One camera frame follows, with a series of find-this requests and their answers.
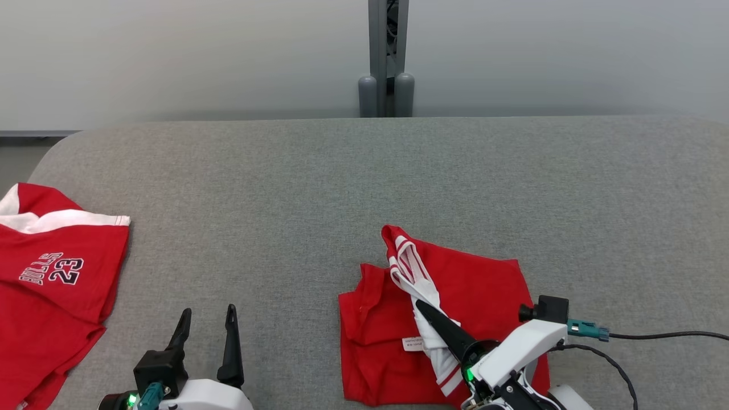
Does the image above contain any right camera cable teal connector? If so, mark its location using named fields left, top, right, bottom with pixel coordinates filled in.
left=567, top=319, right=729, bottom=342

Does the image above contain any camera cable teal connector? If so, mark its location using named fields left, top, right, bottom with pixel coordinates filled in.
left=136, top=382, right=167, bottom=410
left=567, top=319, right=729, bottom=342

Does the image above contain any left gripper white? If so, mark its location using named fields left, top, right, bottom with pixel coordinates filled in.
left=159, top=304, right=254, bottom=410

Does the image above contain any left camera cable teal connector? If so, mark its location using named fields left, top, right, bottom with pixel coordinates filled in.
left=136, top=382, right=167, bottom=410

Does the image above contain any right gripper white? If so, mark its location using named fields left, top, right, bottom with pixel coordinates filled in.
left=415, top=299, right=567, bottom=410

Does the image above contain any red number 23 jersey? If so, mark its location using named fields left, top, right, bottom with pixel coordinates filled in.
left=0, top=182, right=132, bottom=410

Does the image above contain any grey metal post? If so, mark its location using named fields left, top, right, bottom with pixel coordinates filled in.
left=358, top=0, right=415, bottom=118

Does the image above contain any red shirt with white sleeves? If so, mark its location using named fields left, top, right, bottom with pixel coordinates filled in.
left=338, top=225, right=552, bottom=408

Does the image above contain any right gripper thin black cable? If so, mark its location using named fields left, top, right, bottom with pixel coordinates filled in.
left=552, top=342, right=638, bottom=410

